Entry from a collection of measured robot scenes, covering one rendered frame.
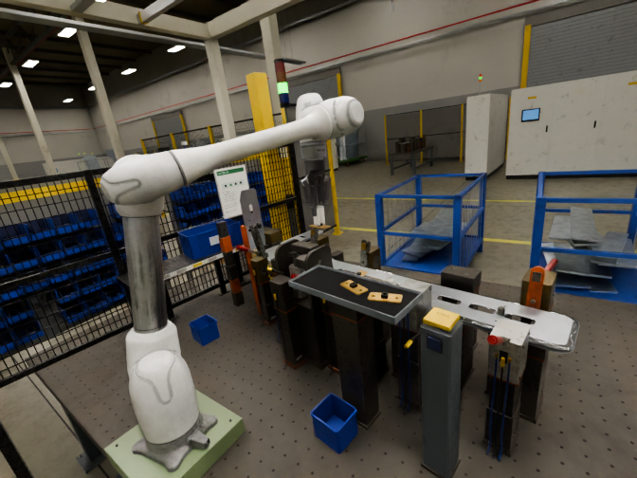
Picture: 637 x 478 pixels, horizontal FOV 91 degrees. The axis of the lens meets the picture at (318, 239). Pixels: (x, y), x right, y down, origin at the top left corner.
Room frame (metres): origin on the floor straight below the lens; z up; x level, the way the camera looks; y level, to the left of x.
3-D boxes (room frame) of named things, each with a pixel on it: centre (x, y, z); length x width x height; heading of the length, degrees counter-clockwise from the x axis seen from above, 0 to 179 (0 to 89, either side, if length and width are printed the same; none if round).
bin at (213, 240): (1.70, 0.60, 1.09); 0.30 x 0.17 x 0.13; 129
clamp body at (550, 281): (0.89, -0.70, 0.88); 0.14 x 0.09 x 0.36; 134
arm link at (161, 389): (0.75, 0.51, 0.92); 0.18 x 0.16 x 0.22; 33
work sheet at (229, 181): (1.98, 0.49, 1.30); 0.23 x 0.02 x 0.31; 134
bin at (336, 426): (0.72, 0.02, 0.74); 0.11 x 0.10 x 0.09; 44
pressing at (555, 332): (1.17, -0.17, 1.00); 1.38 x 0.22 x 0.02; 44
